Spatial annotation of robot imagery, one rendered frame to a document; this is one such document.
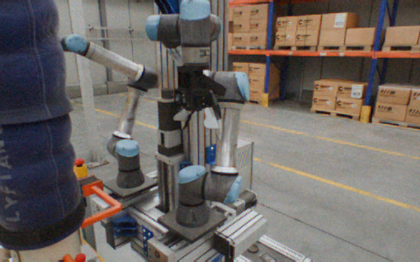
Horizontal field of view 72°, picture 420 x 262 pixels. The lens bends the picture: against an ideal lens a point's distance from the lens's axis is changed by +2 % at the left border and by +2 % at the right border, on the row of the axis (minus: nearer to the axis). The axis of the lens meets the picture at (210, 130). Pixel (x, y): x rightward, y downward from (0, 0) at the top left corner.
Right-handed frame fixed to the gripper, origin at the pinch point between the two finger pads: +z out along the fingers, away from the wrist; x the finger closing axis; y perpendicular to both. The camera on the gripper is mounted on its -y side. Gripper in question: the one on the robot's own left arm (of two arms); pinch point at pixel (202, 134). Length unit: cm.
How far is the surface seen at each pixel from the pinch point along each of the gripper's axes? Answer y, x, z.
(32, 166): 38.3, -20.3, 3.6
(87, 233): -11, -124, 101
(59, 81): 29.0, -21.2, -16.0
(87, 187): 12, -55, 32
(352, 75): -808, -207, 58
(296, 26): -683, -321, -68
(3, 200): 45, -25, 12
